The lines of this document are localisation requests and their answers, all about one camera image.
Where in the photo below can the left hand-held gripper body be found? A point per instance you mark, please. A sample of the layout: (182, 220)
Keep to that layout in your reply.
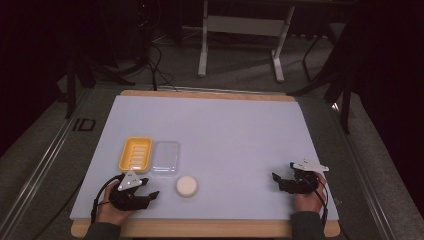
(128, 199)

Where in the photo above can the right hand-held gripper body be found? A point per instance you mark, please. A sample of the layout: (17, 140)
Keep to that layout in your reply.
(301, 181)

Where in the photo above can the yellow soap dish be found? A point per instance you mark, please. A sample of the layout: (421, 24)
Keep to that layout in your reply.
(136, 154)

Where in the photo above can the round white soap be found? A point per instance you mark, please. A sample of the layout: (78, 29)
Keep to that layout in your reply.
(186, 186)

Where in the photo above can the person's right hand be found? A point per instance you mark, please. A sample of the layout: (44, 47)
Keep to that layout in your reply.
(308, 200)

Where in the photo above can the person's left hand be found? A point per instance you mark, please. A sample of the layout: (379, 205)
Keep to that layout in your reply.
(110, 210)

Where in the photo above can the clear plastic container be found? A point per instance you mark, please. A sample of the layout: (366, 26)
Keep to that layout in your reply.
(165, 156)

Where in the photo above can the pale blue table mat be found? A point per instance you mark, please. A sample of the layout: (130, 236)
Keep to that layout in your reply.
(220, 143)

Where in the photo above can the black metal stand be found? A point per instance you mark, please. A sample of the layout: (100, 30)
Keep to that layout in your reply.
(343, 86)
(78, 76)

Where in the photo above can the black chair leg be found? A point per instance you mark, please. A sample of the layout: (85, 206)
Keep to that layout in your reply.
(311, 56)

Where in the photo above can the metal floor rail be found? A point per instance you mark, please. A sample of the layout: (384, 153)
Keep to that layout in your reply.
(366, 173)
(36, 173)

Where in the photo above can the white metal desk frame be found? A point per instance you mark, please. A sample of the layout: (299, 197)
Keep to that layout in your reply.
(245, 26)

